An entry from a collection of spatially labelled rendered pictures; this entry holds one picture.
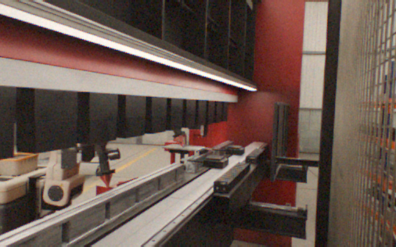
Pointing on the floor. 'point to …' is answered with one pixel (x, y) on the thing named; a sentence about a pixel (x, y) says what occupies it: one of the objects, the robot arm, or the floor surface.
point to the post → (327, 122)
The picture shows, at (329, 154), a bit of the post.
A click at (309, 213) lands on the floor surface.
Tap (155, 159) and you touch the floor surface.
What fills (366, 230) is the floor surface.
